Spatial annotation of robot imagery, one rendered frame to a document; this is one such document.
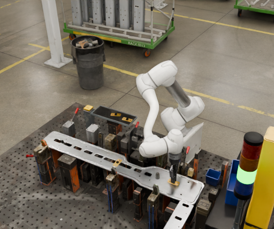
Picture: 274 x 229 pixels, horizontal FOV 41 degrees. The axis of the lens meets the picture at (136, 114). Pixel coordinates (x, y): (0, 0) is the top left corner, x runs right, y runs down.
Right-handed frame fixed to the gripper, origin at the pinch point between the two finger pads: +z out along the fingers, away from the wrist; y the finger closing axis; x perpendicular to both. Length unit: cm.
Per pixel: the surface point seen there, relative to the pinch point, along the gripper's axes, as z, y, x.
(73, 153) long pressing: 5, 7, -83
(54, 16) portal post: 21, -264, -330
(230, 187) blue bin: 2.0, -11.8, 37.4
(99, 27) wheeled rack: 77, -375, -323
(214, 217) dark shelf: 2.3, 17.5, 36.2
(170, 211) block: 7.2, 22.5, 7.8
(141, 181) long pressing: 5.1, 9.1, -21.3
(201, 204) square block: -0.7, 13.8, 25.8
